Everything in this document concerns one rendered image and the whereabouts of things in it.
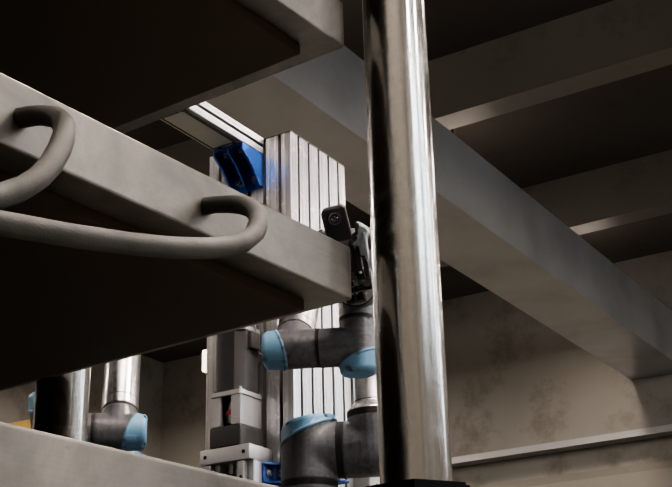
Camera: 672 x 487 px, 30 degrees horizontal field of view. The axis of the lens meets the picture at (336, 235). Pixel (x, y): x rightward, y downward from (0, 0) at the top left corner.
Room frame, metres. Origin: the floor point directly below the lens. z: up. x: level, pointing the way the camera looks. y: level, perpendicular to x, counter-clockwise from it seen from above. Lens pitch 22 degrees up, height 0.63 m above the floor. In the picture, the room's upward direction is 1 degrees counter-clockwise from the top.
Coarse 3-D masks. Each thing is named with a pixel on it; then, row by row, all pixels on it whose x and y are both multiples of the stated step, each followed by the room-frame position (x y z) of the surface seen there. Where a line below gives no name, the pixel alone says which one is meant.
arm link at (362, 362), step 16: (352, 320) 2.23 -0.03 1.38; (368, 320) 2.23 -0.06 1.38; (320, 336) 2.23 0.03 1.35; (336, 336) 2.23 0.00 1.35; (352, 336) 2.23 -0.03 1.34; (368, 336) 2.23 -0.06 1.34; (320, 352) 2.24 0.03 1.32; (336, 352) 2.24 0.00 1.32; (352, 352) 2.23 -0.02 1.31; (368, 352) 2.23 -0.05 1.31; (352, 368) 2.23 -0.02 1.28; (368, 368) 2.23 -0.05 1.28
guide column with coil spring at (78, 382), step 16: (48, 384) 1.23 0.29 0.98; (64, 384) 1.23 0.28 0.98; (80, 384) 1.24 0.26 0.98; (48, 400) 1.23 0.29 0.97; (64, 400) 1.23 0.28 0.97; (80, 400) 1.24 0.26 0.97; (48, 416) 1.23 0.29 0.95; (64, 416) 1.23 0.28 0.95; (80, 416) 1.24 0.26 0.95; (48, 432) 1.22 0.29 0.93; (64, 432) 1.23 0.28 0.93; (80, 432) 1.24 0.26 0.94
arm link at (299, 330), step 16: (288, 320) 2.28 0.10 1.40; (304, 320) 2.29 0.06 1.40; (272, 336) 2.25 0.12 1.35; (288, 336) 2.24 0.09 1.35; (304, 336) 2.24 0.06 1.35; (272, 352) 2.25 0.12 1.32; (288, 352) 2.24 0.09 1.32; (304, 352) 2.24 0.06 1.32; (272, 368) 2.28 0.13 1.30; (288, 368) 2.28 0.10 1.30; (304, 368) 2.28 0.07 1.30
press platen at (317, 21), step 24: (240, 0) 0.93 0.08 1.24; (264, 0) 0.93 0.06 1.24; (288, 0) 0.95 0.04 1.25; (312, 0) 0.97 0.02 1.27; (336, 0) 1.01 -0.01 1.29; (288, 24) 0.97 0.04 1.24; (312, 24) 0.98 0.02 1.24; (336, 24) 1.01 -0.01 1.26; (312, 48) 1.02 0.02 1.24; (336, 48) 1.02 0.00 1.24; (264, 72) 1.06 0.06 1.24; (216, 96) 1.10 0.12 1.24; (144, 120) 1.15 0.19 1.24
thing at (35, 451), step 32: (0, 448) 0.59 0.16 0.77; (32, 448) 0.61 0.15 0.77; (64, 448) 0.63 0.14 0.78; (96, 448) 0.64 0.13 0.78; (0, 480) 0.59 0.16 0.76; (32, 480) 0.61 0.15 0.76; (64, 480) 0.63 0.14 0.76; (96, 480) 0.64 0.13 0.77; (128, 480) 0.66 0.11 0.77; (160, 480) 0.68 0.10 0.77; (192, 480) 0.70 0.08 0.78; (224, 480) 0.73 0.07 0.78
